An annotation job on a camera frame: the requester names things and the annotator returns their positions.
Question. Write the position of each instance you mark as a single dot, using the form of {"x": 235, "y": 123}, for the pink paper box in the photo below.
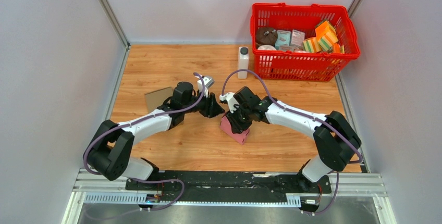
{"x": 226, "y": 127}

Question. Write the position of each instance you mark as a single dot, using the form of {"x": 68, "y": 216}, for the brown round item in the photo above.
{"x": 266, "y": 36}

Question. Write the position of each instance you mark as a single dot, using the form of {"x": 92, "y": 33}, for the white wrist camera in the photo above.
{"x": 204, "y": 84}
{"x": 229, "y": 99}

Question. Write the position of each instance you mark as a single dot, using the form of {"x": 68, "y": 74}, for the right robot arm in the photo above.
{"x": 335, "y": 140}

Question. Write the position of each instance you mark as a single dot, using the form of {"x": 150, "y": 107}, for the white bottle black cap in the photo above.
{"x": 243, "y": 61}

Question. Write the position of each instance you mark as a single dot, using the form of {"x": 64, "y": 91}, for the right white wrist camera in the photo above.
{"x": 229, "y": 99}

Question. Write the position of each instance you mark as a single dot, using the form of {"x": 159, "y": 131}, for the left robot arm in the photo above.
{"x": 109, "y": 152}

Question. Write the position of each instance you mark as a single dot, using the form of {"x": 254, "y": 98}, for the teal small box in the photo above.
{"x": 283, "y": 38}

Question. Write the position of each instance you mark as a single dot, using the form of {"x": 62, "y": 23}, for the brown cardboard box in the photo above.
{"x": 156, "y": 98}

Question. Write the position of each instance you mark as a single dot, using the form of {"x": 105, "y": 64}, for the aluminium frame rail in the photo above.
{"x": 366, "y": 189}

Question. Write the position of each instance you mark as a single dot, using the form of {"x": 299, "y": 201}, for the striped sponge pack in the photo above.
{"x": 311, "y": 45}

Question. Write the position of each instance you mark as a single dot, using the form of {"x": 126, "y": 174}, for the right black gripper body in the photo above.
{"x": 241, "y": 119}

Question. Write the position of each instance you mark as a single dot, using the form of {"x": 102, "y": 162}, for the red plastic basket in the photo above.
{"x": 302, "y": 66}

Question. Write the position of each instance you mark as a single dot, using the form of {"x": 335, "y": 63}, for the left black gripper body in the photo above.
{"x": 202, "y": 107}

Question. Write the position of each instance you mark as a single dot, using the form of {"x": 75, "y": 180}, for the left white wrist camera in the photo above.
{"x": 204, "y": 84}

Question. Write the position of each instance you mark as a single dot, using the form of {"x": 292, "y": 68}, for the white round lid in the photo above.
{"x": 266, "y": 48}

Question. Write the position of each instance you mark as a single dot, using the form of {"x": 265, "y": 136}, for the grey pink small box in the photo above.
{"x": 297, "y": 38}

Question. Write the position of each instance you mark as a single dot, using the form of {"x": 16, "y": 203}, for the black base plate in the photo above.
{"x": 229, "y": 186}

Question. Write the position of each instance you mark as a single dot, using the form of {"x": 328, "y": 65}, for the orange green sponge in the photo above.
{"x": 326, "y": 35}

